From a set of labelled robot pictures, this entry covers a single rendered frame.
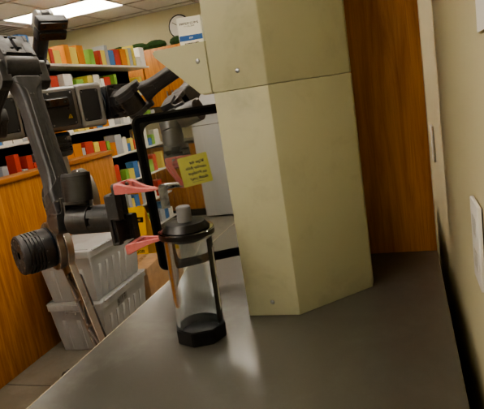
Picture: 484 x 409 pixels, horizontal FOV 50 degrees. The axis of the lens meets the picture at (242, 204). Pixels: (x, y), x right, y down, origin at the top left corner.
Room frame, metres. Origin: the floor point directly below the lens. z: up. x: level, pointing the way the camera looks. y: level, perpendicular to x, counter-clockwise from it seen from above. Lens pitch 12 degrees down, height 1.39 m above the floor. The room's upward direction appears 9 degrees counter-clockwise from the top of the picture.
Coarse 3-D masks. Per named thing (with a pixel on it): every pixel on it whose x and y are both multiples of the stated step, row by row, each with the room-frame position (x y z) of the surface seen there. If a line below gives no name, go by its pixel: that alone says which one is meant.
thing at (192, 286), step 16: (160, 240) 0.94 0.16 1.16; (192, 240) 0.92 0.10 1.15; (176, 256) 0.93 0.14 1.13; (192, 256) 0.92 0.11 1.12; (208, 256) 0.94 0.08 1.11; (176, 272) 0.93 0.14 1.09; (192, 272) 0.92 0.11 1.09; (208, 272) 0.94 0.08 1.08; (176, 288) 0.94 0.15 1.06; (192, 288) 0.92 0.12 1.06; (208, 288) 0.93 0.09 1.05; (176, 304) 0.94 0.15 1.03; (192, 304) 0.93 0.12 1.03; (208, 304) 0.93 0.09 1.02; (176, 320) 0.96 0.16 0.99; (192, 320) 0.93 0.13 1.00; (208, 320) 0.93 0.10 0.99
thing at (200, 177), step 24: (192, 120) 1.31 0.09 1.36; (216, 120) 1.31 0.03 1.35; (168, 144) 1.29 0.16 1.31; (192, 144) 1.30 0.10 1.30; (216, 144) 1.31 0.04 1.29; (168, 168) 1.29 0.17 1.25; (192, 168) 1.30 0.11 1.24; (216, 168) 1.31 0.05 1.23; (168, 192) 1.29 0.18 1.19; (192, 192) 1.30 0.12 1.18; (216, 192) 1.31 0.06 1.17; (168, 216) 1.29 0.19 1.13; (216, 216) 1.31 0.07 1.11; (216, 240) 1.31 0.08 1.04
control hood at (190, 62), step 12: (168, 48) 1.06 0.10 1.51; (180, 48) 1.05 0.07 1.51; (192, 48) 1.04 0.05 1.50; (204, 48) 1.04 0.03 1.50; (168, 60) 1.06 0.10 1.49; (180, 60) 1.05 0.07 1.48; (192, 60) 1.05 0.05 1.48; (204, 60) 1.04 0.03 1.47; (180, 72) 1.05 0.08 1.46; (192, 72) 1.05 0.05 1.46; (204, 72) 1.04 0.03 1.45; (192, 84) 1.05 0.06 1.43; (204, 84) 1.04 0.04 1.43
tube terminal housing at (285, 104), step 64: (256, 0) 1.00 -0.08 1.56; (320, 0) 1.06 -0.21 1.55; (256, 64) 1.01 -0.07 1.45; (320, 64) 1.06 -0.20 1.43; (256, 128) 1.01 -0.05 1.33; (320, 128) 1.05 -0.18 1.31; (256, 192) 1.02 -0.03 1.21; (320, 192) 1.04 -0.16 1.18; (256, 256) 1.02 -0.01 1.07; (320, 256) 1.03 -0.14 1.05
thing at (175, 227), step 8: (176, 208) 0.96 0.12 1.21; (184, 208) 0.95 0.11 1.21; (184, 216) 0.95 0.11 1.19; (192, 216) 1.00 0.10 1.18; (168, 224) 0.96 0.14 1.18; (176, 224) 0.95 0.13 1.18; (184, 224) 0.94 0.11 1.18; (192, 224) 0.94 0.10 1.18; (200, 224) 0.94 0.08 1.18; (208, 224) 0.96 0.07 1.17; (168, 232) 0.94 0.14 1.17; (176, 232) 0.93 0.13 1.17; (184, 232) 0.92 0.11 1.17; (192, 232) 0.93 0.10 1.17
